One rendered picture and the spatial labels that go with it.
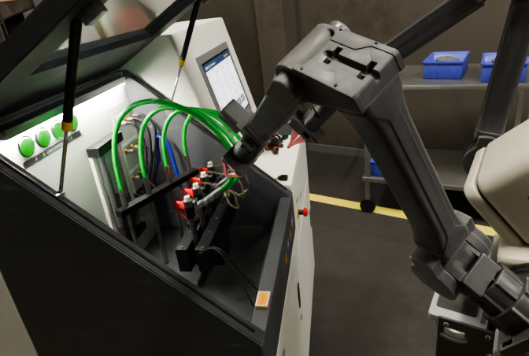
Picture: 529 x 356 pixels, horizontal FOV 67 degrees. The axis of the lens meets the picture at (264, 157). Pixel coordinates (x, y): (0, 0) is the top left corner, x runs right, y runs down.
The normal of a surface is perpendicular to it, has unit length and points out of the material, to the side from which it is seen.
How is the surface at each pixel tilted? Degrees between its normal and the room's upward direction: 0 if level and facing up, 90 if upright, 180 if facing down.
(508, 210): 90
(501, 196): 90
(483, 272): 51
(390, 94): 88
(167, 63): 90
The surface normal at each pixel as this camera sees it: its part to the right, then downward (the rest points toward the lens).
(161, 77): -0.15, 0.40
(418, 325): -0.11, -0.91
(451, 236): 0.52, 0.25
